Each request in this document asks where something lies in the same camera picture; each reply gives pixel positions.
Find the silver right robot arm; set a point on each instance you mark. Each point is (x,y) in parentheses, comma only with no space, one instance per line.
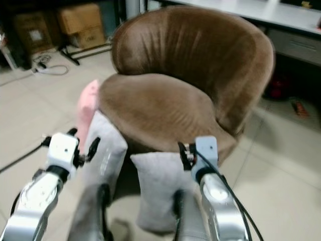
(220,206)

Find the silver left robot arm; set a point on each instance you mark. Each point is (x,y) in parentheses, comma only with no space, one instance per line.
(37,201)

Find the grey square pillow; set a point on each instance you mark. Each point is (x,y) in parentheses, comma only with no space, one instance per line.
(110,150)
(158,191)

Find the pink pillow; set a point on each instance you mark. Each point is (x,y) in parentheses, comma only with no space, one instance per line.
(88,105)

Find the brown velvet tub sofa chair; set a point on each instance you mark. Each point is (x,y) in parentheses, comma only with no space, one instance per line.
(185,60)

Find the red black flat floor item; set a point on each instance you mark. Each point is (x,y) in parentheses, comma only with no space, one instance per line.
(301,108)

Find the black stand foot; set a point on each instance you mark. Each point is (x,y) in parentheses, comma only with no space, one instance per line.
(75,55)

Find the red object under desk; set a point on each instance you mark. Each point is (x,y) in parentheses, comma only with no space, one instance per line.
(277,88)

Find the dark brown cardboard box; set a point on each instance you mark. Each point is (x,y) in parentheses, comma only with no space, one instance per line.
(32,32)

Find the light brown cardboard box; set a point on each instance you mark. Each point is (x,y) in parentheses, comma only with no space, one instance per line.
(83,24)

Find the grey metal desk leg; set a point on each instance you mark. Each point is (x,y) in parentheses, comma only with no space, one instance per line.
(134,7)

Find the grey desk drawer unit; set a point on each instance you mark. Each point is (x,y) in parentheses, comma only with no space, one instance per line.
(296,46)

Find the white long desk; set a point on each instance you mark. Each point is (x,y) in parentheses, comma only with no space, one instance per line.
(256,12)

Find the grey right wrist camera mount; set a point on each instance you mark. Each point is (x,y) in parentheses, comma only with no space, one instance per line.
(205,150)

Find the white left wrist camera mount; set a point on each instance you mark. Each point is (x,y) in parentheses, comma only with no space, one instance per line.
(62,149)

